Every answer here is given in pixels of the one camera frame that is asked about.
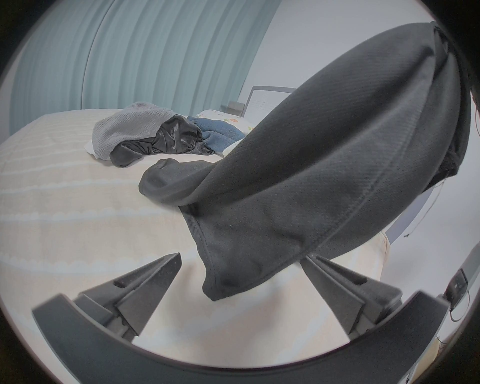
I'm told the white printed pillow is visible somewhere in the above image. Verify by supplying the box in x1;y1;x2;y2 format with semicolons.
196;109;256;134

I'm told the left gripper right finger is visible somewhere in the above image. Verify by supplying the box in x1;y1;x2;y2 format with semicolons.
299;253;404;343

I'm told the blue-green curtain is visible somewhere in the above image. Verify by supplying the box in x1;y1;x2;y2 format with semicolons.
9;0;283;134

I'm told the grey mesh garment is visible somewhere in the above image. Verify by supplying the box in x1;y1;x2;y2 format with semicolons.
92;101;177;160

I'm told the blue garment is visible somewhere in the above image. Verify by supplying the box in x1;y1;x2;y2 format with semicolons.
187;116;245;155

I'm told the black shiny garment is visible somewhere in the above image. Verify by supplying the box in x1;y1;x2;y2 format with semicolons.
110;115;215;169

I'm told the bed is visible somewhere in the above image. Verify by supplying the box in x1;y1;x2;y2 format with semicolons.
0;85;437;370

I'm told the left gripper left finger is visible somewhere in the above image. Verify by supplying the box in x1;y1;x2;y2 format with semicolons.
74;252;183;342

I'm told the dark grey garment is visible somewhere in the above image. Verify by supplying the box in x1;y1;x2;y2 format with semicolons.
138;22;472;302

